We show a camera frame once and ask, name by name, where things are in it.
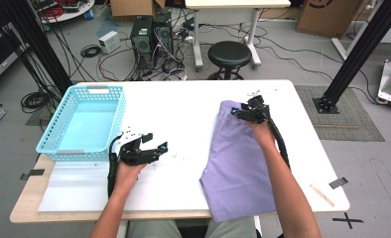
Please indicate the white round table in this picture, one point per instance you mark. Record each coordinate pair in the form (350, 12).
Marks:
(74, 13)

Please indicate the white desk with white legs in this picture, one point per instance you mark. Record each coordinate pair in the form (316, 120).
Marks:
(236, 3)

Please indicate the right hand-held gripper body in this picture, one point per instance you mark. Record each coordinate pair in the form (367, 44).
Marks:
(258, 114)

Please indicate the black tape cross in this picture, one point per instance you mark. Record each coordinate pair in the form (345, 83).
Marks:
(348, 220)

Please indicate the black round stool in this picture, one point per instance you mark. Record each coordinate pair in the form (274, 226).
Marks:
(229, 54)

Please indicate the thin wooden stick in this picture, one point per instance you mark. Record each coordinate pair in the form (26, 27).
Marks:
(322, 195)

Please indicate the brown cardboard box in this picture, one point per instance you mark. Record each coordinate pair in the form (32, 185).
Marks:
(134, 7)

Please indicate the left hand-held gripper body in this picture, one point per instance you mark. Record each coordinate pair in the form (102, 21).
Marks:
(132, 155)

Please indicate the black metal frame post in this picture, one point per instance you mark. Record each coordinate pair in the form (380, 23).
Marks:
(34, 39)
(359, 49)

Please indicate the grey computer tower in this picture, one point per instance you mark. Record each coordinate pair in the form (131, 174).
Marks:
(163, 36)

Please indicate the black tape strip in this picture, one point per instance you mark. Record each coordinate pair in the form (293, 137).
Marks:
(34, 173)
(338, 183)

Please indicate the grey floor mat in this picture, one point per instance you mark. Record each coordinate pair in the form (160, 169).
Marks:
(349, 115)

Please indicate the light blue plastic basket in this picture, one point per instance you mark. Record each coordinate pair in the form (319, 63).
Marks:
(84, 125)

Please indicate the small white box device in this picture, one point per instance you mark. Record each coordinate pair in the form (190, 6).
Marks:
(109, 42)

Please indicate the black computer tower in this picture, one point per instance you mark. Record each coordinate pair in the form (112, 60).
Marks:
(141, 43)

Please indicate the person's legs in grey trousers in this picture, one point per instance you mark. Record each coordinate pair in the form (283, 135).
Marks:
(150, 229)

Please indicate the person's left hand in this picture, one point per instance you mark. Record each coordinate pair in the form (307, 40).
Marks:
(127, 178)

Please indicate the large printed cardboard box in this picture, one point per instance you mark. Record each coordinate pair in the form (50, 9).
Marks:
(329, 18)

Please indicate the white table cover sheet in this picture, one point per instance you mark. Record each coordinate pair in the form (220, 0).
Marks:
(170, 185)

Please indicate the purple shorts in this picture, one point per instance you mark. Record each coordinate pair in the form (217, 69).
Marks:
(236, 158)

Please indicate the person's right hand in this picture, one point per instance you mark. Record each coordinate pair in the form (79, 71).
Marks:
(263, 135)

